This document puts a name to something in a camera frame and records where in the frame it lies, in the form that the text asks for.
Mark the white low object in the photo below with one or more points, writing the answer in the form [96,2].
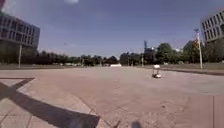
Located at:
[115,65]

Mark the grey building on pillars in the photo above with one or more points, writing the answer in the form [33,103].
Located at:
[18,31]

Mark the pale pole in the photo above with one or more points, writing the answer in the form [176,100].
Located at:
[19,56]

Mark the pale stone paved plaza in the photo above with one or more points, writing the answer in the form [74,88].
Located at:
[110,93]

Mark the small white delivery robot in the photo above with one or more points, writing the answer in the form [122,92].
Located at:
[156,74]

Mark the grass strip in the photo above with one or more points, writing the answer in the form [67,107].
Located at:
[193,67]

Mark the row of trees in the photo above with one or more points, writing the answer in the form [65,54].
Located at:
[163,53]

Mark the pale building with window grid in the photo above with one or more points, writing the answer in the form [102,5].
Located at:
[213,26]

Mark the pole with sign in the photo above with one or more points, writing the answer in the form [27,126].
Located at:
[199,53]

